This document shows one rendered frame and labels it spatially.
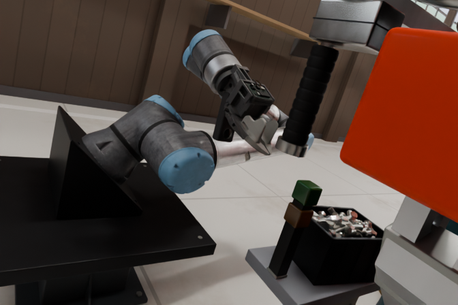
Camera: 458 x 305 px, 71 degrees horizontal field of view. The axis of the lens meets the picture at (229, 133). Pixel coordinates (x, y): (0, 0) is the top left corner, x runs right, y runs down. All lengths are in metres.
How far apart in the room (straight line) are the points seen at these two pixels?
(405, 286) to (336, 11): 0.30
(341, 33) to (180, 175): 0.61
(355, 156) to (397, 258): 0.11
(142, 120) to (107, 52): 2.38
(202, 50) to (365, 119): 0.66
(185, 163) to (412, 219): 0.68
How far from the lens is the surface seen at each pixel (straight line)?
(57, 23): 3.27
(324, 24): 0.43
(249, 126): 0.65
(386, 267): 0.27
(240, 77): 0.70
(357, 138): 0.17
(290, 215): 0.67
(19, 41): 3.27
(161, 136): 0.93
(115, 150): 1.01
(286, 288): 0.72
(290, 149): 0.44
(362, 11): 0.40
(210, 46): 0.79
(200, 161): 0.89
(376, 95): 0.17
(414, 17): 0.51
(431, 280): 0.26
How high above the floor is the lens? 0.85
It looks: 13 degrees down
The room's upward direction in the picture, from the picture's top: 17 degrees clockwise
